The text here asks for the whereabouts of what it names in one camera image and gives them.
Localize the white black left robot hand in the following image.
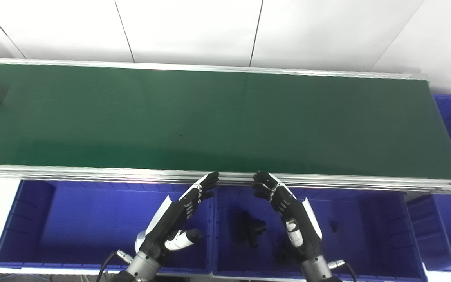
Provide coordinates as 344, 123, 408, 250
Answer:
135, 172, 220, 261

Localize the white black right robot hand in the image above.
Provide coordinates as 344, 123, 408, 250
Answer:
251, 171, 324, 263

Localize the large black plastic part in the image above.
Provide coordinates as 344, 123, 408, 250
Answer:
231, 210, 268, 248

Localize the green conveyor belt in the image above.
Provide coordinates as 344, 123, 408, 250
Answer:
0, 62, 451, 181
0, 57, 451, 195

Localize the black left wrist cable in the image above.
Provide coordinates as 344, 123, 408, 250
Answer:
96, 251, 134, 282

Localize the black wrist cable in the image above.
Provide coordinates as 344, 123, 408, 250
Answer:
328, 259, 358, 282
96, 251, 134, 282

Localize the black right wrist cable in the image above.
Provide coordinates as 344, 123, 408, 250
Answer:
328, 259, 358, 282

